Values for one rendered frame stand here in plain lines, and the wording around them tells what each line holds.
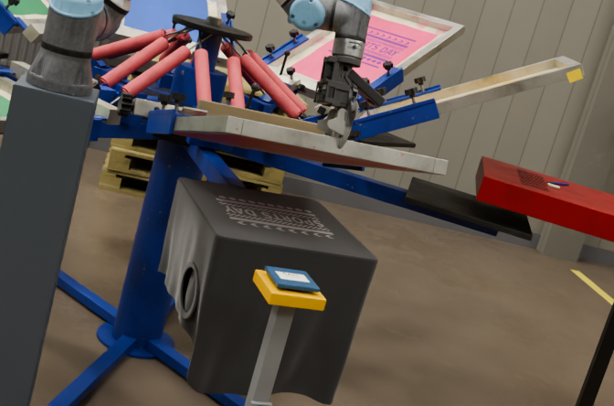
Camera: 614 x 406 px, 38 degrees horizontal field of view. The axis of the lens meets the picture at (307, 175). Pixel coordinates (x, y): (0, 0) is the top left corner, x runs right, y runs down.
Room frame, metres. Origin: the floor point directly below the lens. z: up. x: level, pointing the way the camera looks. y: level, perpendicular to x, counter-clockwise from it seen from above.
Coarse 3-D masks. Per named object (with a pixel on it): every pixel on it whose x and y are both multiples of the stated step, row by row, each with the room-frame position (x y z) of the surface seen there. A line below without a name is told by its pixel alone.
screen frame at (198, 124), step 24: (192, 120) 2.25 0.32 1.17; (216, 120) 2.06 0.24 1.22; (240, 120) 2.00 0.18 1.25; (288, 144) 2.05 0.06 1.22; (312, 144) 2.07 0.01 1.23; (336, 144) 2.09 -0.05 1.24; (360, 144) 2.12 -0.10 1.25; (384, 168) 2.47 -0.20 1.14; (408, 168) 2.18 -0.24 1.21; (432, 168) 2.19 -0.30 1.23
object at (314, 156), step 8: (272, 152) 2.74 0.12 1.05; (280, 152) 2.63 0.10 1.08; (288, 152) 2.51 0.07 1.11; (296, 152) 2.40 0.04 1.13; (304, 152) 2.31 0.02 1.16; (312, 160) 2.85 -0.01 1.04; (320, 160) 2.72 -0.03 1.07; (328, 160) 2.60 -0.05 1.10; (336, 160) 2.48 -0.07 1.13; (344, 160) 2.38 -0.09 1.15; (352, 160) 2.29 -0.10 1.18; (360, 160) 2.20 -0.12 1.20; (392, 168) 2.36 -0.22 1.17; (400, 168) 2.27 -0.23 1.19
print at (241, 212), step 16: (224, 208) 2.31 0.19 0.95; (240, 208) 2.36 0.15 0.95; (256, 208) 2.40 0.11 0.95; (272, 208) 2.45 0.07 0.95; (288, 208) 2.49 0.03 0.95; (240, 224) 2.22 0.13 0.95; (256, 224) 2.25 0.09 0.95; (272, 224) 2.30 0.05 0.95; (288, 224) 2.34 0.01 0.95; (304, 224) 2.38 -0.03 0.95; (320, 224) 2.43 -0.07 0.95
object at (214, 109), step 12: (204, 108) 2.56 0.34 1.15; (216, 108) 2.58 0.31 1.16; (228, 108) 2.59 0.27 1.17; (240, 108) 2.61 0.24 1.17; (252, 120) 2.62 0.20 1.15; (264, 120) 2.64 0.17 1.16; (276, 120) 2.65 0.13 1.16; (288, 120) 2.67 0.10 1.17; (300, 120) 2.69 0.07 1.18; (312, 132) 2.70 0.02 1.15
